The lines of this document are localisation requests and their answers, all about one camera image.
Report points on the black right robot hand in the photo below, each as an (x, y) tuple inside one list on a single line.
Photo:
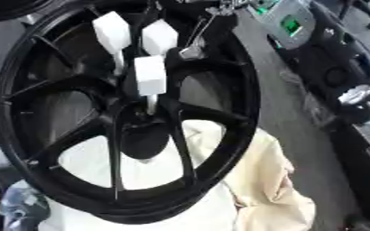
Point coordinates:
[(214, 33)]

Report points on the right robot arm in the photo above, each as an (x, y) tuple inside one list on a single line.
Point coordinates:
[(346, 69)]

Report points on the white pin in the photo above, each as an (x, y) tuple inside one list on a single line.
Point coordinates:
[(111, 31), (151, 75), (160, 36)]

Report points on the black spoked wheel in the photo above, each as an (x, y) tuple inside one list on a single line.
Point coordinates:
[(230, 90)]

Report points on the black chair base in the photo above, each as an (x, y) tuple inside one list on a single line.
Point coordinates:
[(364, 12)]

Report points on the cream cloth cover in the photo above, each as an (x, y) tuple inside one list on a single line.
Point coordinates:
[(267, 180)]

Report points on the black round tire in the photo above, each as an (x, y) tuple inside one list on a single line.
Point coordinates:
[(9, 7)]

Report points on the blue grey bundle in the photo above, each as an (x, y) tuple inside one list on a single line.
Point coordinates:
[(22, 204)]

